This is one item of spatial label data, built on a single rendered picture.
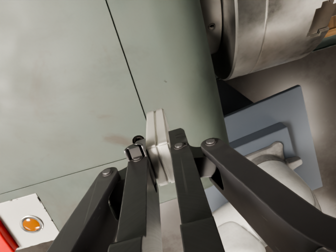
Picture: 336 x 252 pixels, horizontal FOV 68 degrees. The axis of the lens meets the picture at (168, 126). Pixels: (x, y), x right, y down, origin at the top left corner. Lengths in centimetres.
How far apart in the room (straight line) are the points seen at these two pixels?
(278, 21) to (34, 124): 30
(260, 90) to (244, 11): 142
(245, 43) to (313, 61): 152
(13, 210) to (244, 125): 71
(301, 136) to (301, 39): 66
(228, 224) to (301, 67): 127
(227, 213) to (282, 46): 53
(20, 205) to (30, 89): 15
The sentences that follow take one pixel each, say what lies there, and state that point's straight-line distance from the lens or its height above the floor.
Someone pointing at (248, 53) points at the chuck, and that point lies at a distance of 35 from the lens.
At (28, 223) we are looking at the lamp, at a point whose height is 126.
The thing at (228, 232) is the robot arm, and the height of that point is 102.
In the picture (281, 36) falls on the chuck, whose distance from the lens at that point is 35.
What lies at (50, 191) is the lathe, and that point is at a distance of 35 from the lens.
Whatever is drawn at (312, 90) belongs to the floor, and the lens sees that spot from 189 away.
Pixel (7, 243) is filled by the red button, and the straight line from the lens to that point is 41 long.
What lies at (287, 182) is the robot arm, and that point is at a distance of 76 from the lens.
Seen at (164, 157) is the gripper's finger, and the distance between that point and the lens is 16.
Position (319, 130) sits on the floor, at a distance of 203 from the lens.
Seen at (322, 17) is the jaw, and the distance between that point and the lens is 38.
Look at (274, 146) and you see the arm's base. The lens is 89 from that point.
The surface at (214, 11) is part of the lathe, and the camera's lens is 35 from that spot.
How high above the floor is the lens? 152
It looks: 68 degrees down
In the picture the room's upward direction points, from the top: 169 degrees clockwise
